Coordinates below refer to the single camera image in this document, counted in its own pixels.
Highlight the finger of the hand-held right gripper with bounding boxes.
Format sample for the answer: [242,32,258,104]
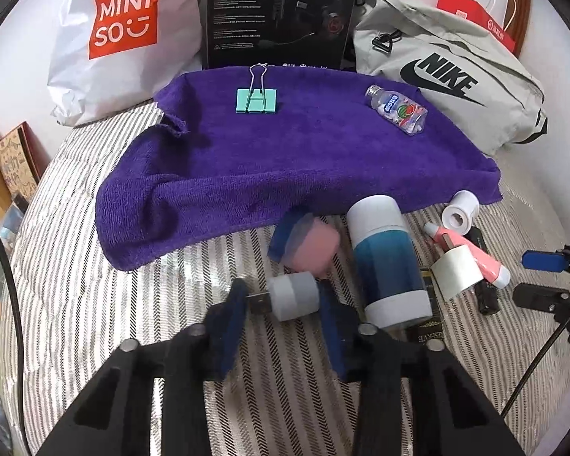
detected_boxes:
[511,282,570,325]
[521,244,570,272]

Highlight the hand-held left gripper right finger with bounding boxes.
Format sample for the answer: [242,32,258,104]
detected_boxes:
[317,286,528,456]

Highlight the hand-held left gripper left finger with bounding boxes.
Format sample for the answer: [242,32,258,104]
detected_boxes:
[38,278,250,456]

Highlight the black lipstick tube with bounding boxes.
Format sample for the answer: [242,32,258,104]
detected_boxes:
[463,225,500,315]

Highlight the pink squeeze tube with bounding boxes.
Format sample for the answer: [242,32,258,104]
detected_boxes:
[423,222,511,290]

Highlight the white usb night light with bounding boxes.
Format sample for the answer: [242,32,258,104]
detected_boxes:
[244,272,320,322]

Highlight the white charger plug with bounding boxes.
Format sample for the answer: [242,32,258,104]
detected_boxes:
[430,244,486,301]

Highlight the black and gold rectangular bottle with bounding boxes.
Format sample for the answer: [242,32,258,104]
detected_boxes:
[405,267,442,343]

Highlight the pink and blue small jar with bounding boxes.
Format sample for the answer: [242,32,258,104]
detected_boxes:
[268,209,342,280]

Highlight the small white cylinder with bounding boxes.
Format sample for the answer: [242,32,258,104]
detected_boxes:
[442,190,480,236]

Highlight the blue and white stick container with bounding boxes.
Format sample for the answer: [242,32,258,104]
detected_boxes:
[345,195,433,329]

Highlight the purple towel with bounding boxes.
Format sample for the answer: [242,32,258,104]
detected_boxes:
[95,67,504,271]

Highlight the grey sports bag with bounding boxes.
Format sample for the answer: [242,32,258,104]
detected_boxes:
[350,0,550,158]

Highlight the small clear candy bottle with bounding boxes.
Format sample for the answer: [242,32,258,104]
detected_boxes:
[365,84,429,136]

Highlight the teal binder clip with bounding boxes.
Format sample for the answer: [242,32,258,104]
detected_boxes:
[236,63,279,116]

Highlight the red paper bag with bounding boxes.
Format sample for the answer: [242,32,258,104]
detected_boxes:
[436,0,524,56]

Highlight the brown wooden headboard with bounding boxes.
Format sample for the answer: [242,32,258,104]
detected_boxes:
[507,0,535,54]

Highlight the white shopping bag red logo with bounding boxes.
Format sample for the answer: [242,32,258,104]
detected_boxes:
[46,0,206,127]

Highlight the black headset box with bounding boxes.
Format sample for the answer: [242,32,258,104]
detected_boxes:
[201,0,364,73]

